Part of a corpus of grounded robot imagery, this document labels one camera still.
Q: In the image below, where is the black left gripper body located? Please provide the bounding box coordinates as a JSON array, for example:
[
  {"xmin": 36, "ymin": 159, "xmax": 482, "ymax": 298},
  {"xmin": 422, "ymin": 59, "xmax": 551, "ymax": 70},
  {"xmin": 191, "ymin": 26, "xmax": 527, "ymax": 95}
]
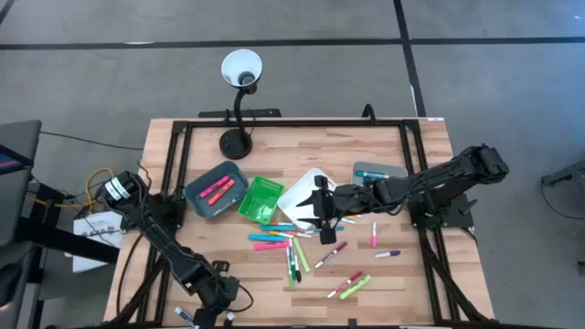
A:
[{"xmin": 199, "ymin": 260, "xmax": 242, "ymax": 315}]

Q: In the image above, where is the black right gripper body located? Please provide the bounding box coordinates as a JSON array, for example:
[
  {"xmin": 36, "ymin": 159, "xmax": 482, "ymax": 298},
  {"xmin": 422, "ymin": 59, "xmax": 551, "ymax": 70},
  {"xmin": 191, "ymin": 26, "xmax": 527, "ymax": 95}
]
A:
[{"xmin": 314, "ymin": 175, "xmax": 384, "ymax": 229}]

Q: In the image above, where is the white plastic bin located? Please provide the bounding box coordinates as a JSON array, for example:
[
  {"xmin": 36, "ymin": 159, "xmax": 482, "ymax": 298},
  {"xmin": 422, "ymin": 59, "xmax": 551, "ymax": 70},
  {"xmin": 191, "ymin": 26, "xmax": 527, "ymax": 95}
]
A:
[{"xmin": 277, "ymin": 167, "xmax": 339, "ymax": 230}]

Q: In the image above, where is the teal dry-erase marker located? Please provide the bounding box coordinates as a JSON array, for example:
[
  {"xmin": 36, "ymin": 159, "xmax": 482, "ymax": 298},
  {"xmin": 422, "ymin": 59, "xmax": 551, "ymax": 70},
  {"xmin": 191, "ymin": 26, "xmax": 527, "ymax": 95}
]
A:
[{"xmin": 356, "ymin": 170, "xmax": 391, "ymax": 181}]

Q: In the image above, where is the yellow-green highlighter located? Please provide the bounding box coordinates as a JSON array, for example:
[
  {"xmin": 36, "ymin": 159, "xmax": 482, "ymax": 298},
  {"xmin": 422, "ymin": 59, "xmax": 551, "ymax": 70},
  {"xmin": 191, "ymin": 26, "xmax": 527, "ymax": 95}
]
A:
[
  {"xmin": 292, "ymin": 237, "xmax": 313, "ymax": 274},
  {"xmin": 338, "ymin": 274, "xmax": 374, "ymax": 302}
]

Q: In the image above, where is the clear grey plastic bin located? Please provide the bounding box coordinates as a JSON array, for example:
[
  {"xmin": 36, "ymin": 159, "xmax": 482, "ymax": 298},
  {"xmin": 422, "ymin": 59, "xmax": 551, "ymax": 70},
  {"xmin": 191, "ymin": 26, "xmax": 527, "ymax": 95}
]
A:
[{"xmin": 350, "ymin": 160, "xmax": 410, "ymax": 186}]

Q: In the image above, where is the pink highlighter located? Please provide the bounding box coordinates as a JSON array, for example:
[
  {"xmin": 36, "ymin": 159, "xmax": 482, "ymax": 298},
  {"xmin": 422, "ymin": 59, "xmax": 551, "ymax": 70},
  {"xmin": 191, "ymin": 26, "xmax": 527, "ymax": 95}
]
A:
[
  {"xmin": 252, "ymin": 240, "xmax": 291, "ymax": 251},
  {"xmin": 198, "ymin": 175, "xmax": 231, "ymax": 199}
]

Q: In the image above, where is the green plastic mesh basket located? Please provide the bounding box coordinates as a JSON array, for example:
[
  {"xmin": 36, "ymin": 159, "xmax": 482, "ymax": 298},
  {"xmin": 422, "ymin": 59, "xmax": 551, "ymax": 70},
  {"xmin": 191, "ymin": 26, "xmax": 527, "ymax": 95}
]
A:
[{"xmin": 237, "ymin": 175, "xmax": 285, "ymax": 226}]

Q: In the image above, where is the orange highlighter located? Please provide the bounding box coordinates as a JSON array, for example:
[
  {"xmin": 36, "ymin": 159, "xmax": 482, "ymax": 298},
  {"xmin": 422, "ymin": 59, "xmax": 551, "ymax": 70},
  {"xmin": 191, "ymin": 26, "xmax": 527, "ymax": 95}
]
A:
[{"xmin": 207, "ymin": 179, "xmax": 236, "ymax": 207}]

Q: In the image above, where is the dark teal plastic bin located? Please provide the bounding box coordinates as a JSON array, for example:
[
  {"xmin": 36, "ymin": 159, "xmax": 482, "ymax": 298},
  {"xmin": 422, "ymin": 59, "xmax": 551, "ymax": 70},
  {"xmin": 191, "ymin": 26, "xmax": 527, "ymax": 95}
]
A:
[{"xmin": 184, "ymin": 160, "xmax": 250, "ymax": 219}]

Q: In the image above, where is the black arched hook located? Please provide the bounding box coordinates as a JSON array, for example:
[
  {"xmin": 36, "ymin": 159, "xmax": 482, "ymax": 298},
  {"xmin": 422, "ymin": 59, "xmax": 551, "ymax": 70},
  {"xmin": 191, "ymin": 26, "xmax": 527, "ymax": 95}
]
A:
[{"xmin": 360, "ymin": 102, "xmax": 378, "ymax": 124}]

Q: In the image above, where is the black flat bar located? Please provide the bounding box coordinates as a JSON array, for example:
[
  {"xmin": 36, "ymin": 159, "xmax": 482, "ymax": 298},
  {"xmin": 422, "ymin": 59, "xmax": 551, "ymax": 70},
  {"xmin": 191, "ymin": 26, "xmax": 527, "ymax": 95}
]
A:
[{"xmin": 197, "ymin": 108, "xmax": 283, "ymax": 120}]

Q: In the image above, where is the white paper sheet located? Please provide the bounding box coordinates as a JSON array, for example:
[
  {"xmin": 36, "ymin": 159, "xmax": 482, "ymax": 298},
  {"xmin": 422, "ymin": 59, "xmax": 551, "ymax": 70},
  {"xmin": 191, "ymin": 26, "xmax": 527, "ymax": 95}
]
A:
[{"xmin": 71, "ymin": 209, "xmax": 124, "ymax": 274}]

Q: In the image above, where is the black stand beam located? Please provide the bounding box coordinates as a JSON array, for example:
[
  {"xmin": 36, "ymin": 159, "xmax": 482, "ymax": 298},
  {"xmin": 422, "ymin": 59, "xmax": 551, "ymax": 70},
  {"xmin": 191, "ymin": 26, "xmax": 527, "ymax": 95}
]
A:
[{"xmin": 16, "ymin": 182, "xmax": 121, "ymax": 265}]

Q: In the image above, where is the black computer mouse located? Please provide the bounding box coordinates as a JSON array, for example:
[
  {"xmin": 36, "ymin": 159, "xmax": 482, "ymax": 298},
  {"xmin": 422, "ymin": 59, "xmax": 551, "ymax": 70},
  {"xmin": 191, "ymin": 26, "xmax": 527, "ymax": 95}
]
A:
[{"xmin": 0, "ymin": 262, "xmax": 23, "ymax": 316}]

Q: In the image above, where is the dark laptop screen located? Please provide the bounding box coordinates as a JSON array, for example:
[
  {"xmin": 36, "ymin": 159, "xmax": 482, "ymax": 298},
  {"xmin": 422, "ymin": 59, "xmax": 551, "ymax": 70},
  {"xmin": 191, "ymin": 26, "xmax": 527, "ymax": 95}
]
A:
[{"xmin": 0, "ymin": 143, "xmax": 35, "ymax": 176}]

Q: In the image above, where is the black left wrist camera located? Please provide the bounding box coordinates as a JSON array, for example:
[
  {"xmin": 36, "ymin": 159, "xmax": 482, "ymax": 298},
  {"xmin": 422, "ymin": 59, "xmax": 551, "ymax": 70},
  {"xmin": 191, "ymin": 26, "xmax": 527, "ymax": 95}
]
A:
[{"xmin": 193, "ymin": 308, "xmax": 217, "ymax": 329}]

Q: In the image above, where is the yellow cable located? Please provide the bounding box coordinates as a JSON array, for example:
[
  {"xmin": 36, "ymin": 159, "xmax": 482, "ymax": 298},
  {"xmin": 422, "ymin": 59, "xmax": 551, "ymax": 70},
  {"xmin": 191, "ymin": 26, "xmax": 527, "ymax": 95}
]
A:
[{"xmin": 27, "ymin": 166, "xmax": 116, "ymax": 212}]

